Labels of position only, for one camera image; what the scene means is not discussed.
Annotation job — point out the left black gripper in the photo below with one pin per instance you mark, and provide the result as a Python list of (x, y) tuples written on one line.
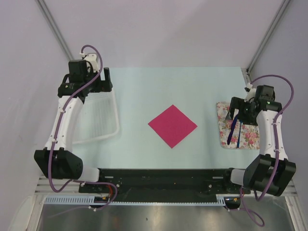
[(103, 85)]

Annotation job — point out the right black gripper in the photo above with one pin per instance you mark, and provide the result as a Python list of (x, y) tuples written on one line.
[(238, 103)]

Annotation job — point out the dark blue knife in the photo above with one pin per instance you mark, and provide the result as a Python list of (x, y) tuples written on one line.
[(232, 129)]

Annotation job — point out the blue metallic fork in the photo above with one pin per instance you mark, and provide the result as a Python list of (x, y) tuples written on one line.
[(239, 136)]

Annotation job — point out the pink paper napkin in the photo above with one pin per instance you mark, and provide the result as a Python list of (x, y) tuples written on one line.
[(172, 126)]

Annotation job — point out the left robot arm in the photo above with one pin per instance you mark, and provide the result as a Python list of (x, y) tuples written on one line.
[(56, 160)]

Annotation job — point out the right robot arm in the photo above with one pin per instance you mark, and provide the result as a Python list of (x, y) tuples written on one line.
[(270, 172)]

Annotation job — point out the floral cloth mat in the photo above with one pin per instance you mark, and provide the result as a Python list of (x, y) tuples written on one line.
[(249, 134)]

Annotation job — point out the white plastic basket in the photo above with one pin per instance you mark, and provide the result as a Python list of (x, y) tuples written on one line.
[(98, 119)]

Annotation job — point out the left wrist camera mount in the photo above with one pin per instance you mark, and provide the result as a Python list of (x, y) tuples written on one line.
[(91, 58)]

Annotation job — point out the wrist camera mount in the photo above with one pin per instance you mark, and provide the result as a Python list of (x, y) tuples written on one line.
[(91, 58), (251, 92)]

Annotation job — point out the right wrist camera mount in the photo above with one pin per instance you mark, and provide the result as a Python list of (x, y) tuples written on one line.
[(251, 92)]

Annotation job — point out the white slotted cable duct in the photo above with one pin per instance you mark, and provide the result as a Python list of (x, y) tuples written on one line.
[(98, 200)]

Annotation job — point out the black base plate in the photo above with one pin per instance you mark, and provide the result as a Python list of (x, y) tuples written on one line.
[(168, 185)]

